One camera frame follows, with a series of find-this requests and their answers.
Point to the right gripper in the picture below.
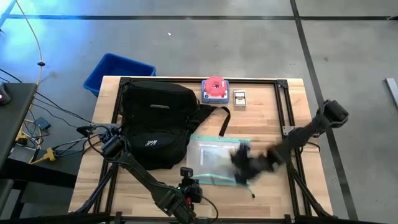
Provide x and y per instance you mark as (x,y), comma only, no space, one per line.
(259,163)

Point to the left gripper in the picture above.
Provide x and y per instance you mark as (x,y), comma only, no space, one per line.
(192,193)

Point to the white mesh pouch teal trim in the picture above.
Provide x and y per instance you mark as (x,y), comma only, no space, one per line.
(211,161)

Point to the black fabric backpack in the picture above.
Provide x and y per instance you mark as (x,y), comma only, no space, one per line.
(155,124)

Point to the small silver card box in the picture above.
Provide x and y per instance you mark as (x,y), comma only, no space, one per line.
(239,98)

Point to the blue box with red top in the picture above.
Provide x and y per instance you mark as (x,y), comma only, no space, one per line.
(214,87)

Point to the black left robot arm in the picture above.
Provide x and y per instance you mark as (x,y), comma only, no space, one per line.
(140,172)

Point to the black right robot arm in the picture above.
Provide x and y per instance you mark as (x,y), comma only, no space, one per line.
(311,129)

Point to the silver mounting plate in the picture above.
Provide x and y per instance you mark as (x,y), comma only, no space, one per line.
(288,130)

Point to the blue plastic bin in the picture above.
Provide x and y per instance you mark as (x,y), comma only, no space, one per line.
(118,67)

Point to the black low bench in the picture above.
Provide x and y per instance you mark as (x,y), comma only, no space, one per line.
(46,171)

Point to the small blue device box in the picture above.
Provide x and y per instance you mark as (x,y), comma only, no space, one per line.
(42,123)

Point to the grey metal bar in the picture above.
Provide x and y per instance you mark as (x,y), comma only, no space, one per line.
(393,91)

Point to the black side desk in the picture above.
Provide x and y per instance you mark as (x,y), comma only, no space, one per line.
(15,118)

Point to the black computer mouse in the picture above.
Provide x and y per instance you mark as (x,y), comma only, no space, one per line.
(4,95)

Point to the black aluminium table frame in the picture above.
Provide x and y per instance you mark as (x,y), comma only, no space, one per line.
(202,80)

